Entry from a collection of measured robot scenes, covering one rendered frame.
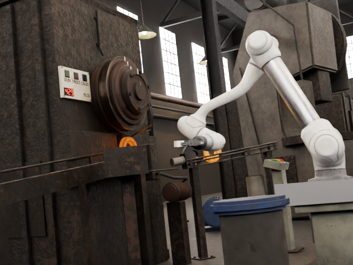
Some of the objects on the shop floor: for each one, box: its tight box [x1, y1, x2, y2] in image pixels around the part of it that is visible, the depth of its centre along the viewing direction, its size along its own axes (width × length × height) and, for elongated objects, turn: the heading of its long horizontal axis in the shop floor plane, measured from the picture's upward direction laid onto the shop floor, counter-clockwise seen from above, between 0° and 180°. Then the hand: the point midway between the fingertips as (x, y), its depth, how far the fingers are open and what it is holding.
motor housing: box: [162, 181, 192, 265], centre depth 327 cm, size 13×22×54 cm
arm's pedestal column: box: [307, 210, 353, 265], centre depth 251 cm, size 40×40×31 cm
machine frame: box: [0, 0, 170, 265], centre depth 329 cm, size 73×108×176 cm
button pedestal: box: [263, 159, 304, 253], centre depth 332 cm, size 16×24×62 cm
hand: (179, 143), depth 246 cm, fingers closed
